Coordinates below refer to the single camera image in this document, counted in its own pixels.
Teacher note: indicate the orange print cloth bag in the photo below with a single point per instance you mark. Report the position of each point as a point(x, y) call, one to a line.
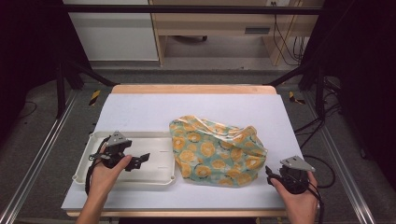
point(214, 152)

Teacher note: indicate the black yellow tape piece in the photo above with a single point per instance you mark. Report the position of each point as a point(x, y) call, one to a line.
point(294, 98)
point(94, 97)

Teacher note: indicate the aluminium floor rail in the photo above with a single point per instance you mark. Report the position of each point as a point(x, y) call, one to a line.
point(342, 161)
point(40, 152)

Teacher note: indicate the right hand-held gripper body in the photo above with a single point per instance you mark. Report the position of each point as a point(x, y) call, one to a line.
point(294, 180)

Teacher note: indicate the person's right hand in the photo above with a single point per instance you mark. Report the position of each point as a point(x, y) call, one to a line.
point(300, 205)

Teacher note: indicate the person's left hand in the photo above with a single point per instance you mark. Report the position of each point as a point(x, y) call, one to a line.
point(107, 179)

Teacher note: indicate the black curtain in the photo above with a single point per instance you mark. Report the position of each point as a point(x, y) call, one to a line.
point(364, 77)
point(28, 46)

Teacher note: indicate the black metal frame strut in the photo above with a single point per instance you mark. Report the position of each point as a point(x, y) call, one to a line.
point(319, 93)
point(60, 90)

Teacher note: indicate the black horizontal frame bar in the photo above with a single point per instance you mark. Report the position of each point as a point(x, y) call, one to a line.
point(186, 9)

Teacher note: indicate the white cabinet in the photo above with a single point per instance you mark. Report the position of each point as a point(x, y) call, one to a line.
point(115, 37)

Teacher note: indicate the light wooden desk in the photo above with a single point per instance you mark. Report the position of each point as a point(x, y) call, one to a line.
point(214, 21)

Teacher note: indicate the white table sheet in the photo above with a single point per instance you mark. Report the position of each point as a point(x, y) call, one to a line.
point(186, 109)

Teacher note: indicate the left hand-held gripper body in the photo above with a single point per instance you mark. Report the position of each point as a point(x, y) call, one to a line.
point(115, 148)

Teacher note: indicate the white plastic tray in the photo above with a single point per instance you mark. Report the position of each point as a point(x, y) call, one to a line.
point(152, 172)

